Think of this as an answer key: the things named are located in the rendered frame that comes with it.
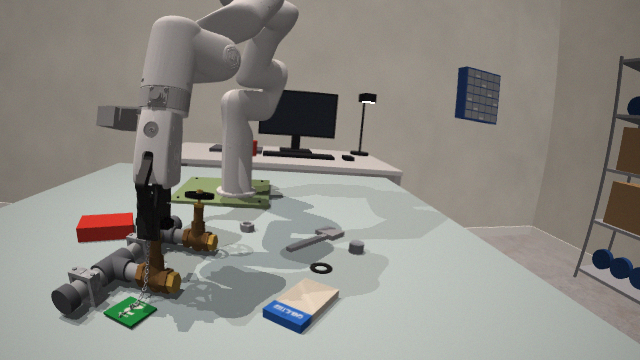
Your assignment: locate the grey hex nut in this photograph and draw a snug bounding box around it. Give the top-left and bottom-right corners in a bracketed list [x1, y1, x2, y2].
[240, 221, 254, 233]

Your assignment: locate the red rectangular block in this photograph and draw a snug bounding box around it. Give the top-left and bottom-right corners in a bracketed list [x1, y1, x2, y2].
[76, 213, 134, 242]

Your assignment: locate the dark grey cylinder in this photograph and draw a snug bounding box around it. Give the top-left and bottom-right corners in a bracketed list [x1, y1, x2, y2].
[349, 240, 364, 255]

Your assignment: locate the black rubber ring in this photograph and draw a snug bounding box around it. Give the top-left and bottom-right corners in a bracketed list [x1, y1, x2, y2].
[310, 263, 332, 274]

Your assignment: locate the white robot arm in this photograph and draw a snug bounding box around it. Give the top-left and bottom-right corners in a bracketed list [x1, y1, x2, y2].
[96, 0, 299, 198]

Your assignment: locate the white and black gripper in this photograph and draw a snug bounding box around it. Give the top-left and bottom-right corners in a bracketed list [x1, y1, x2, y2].
[133, 107, 189, 241]

